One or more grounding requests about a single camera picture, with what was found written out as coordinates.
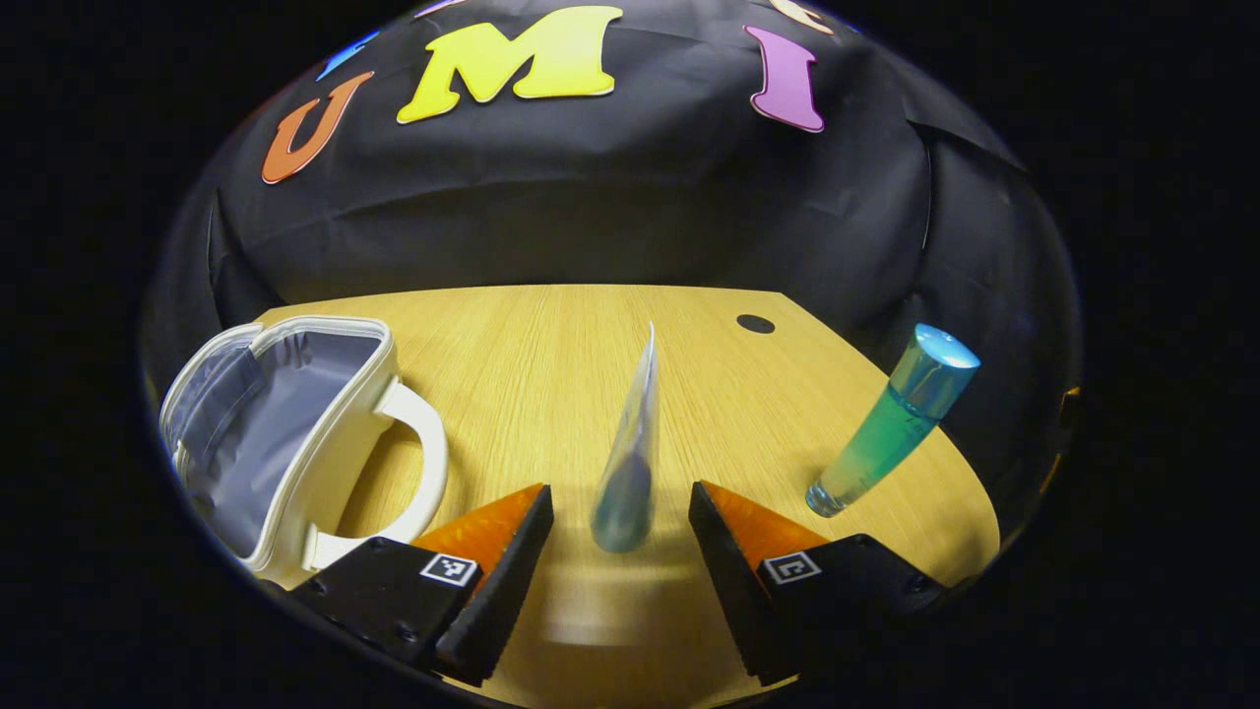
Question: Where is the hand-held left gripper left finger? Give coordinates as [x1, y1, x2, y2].
[285, 483, 555, 688]

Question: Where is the green bottle with blue cap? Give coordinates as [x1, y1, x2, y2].
[804, 323, 982, 519]

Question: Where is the white suitcase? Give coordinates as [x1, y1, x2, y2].
[157, 315, 451, 590]

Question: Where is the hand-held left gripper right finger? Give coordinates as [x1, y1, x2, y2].
[687, 480, 951, 687]

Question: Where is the blue squeeze tube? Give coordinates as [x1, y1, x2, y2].
[589, 321, 659, 554]

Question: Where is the black backdrop cloth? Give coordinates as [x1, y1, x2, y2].
[143, 0, 1084, 513]

